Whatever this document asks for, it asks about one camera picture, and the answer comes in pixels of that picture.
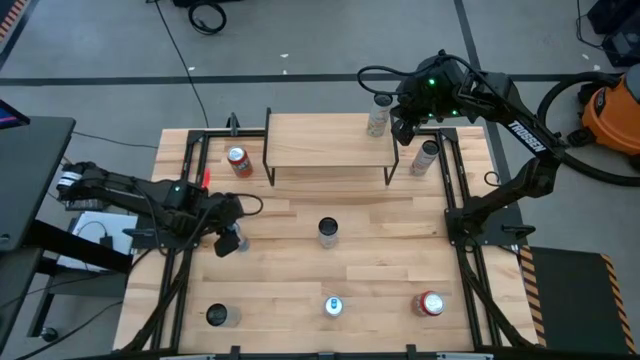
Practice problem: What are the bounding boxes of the black mat hazard stripes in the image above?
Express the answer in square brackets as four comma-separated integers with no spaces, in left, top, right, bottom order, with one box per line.
[517,244,639,356]

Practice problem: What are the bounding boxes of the white slim beverage can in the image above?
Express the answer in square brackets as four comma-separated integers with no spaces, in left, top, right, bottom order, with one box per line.
[317,216,340,250]
[205,302,243,329]
[365,92,394,139]
[409,139,442,177]

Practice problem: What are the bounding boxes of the black desk leg frame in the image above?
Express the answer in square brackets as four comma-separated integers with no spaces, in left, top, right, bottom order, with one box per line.
[0,219,134,346]

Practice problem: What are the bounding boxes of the black desk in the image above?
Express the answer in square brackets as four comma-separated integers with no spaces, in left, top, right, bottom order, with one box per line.
[0,115,77,254]

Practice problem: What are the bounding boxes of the red Fanta soda can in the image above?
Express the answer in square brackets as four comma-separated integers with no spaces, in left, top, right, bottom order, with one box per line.
[410,290,447,319]
[226,145,254,179]

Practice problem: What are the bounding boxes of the orange shop vacuum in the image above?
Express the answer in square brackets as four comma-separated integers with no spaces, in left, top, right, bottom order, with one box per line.
[534,70,640,188]
[567,63,640,169]

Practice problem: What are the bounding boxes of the black equipment box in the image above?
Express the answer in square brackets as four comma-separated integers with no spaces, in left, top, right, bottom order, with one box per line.
[585,0,640,34]

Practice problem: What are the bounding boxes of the wooden shelf black metal frame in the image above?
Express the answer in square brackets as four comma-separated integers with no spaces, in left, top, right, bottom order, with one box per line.
[262,106,401,187]

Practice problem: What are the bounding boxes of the black sleeved cable bundle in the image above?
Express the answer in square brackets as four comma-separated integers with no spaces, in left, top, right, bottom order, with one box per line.
[457,247,531,349]
[119,247,194,354]

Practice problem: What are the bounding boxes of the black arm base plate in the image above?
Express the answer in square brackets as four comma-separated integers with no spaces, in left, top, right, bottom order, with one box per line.
[444,207,536,247]
[122,224,204,250]

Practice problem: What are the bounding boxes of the orange black striped mat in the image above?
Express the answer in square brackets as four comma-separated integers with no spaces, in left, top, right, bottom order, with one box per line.
[0,0,31,41]

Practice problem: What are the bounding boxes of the black aluminium table frame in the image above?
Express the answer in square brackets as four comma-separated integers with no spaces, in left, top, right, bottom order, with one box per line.
[117,127,539,360]

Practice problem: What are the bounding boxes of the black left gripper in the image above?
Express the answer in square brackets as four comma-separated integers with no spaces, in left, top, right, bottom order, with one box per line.
[197,192,246,259]

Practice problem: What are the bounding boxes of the white flat board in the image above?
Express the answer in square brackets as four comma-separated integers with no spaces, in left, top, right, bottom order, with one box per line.
[57,210,139,274]

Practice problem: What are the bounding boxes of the coiled black cable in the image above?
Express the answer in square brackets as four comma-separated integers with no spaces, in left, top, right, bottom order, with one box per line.
[187,0,229,36]

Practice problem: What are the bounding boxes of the long black cable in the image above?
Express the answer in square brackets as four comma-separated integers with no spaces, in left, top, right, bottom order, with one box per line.
[152,0,211,129]

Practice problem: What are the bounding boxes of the black equipment case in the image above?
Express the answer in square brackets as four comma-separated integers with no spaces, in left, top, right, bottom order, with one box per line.
[602,24,640,69]

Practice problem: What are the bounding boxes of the monitor with purple screen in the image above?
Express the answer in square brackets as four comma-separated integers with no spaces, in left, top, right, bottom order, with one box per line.
[0,98,31,130]

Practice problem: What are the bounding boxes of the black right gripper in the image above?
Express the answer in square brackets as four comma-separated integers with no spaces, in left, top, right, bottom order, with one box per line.
[390,52,474,147]

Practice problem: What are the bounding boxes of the thin black cable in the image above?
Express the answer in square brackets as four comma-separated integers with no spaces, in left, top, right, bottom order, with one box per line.
[71,130,160,150]

